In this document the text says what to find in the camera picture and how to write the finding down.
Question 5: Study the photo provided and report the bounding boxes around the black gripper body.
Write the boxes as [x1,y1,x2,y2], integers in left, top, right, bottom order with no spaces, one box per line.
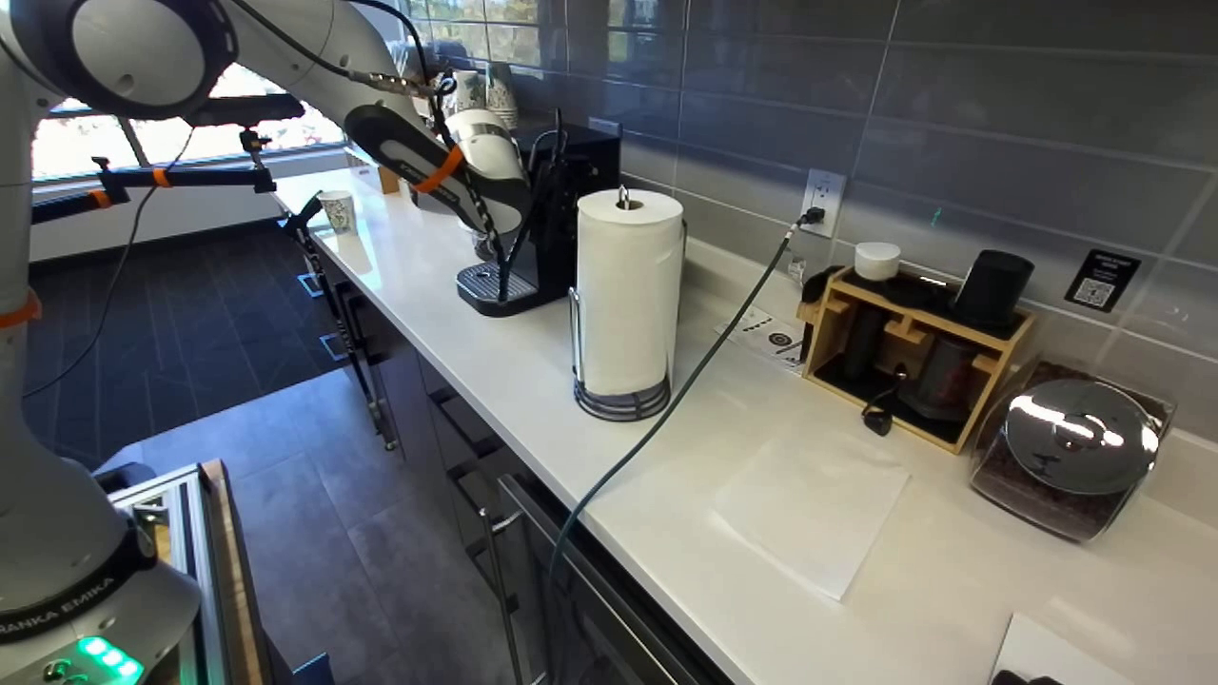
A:
[514,125,568,204]

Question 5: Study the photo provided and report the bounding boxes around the black and silver coffee maker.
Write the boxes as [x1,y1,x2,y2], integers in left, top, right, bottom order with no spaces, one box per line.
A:
[451,123,625,319]

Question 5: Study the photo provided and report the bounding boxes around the white paper cup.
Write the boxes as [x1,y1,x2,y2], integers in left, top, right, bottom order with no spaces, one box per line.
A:
[486,68,525,129]
[449,68,491,116]

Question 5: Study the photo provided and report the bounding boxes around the white mug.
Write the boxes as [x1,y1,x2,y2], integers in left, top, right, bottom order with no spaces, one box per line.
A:
[314,185,361,234]

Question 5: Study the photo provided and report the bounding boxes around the black tripod legs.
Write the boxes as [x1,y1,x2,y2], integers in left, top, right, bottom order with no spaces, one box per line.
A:
[276,193,398,448]

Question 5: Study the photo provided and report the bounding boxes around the black boom pole orange clamps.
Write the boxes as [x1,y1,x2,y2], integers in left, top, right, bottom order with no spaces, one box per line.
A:
[30,147,283,228]

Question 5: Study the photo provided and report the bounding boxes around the small white cup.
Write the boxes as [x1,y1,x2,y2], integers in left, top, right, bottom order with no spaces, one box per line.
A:
[850,238,906,284]

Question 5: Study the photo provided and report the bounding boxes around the translucent white counter mat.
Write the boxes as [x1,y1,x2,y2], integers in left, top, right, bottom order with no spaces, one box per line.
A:
[705,432,913,609]

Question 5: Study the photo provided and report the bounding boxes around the dark lower cabinet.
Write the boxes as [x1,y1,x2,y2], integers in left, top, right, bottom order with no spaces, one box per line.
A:
[297,213,737,685]

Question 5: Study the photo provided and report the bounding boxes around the black cup stack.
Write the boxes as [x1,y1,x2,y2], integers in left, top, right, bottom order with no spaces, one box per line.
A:
[953,246,1040,337]

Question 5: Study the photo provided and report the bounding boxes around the wooden countertop organizer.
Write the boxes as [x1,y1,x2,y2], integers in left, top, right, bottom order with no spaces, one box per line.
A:
[797,264,1040,456]

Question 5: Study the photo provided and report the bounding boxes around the white paper sheet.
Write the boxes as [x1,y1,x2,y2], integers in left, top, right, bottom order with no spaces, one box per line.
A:
[984,609,1154,685]

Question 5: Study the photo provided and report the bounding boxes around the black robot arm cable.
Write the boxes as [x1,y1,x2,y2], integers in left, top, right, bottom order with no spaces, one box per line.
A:
[226,0,568,290]

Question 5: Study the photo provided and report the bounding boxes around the white wall outlet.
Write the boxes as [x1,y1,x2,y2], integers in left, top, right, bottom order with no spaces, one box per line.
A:
[797,166,850,238]

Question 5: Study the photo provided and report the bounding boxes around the black power cable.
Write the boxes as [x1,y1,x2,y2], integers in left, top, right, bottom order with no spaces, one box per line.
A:
[540,204,830,685]

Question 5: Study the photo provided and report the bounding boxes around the thin black hanging cable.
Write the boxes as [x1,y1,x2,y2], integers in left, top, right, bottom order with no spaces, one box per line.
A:
[14,125,193,403]

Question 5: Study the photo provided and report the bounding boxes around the metal cabinet handle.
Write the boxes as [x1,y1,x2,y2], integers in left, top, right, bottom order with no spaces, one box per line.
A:
[491,473,698,685]

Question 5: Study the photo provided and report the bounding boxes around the aluminium frame robot mount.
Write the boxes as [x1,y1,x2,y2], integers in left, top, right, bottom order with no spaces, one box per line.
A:
[99,456,270,685]

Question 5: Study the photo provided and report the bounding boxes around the black wall placard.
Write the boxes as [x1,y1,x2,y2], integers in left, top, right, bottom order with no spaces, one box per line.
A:
[1062,246,1147,317]

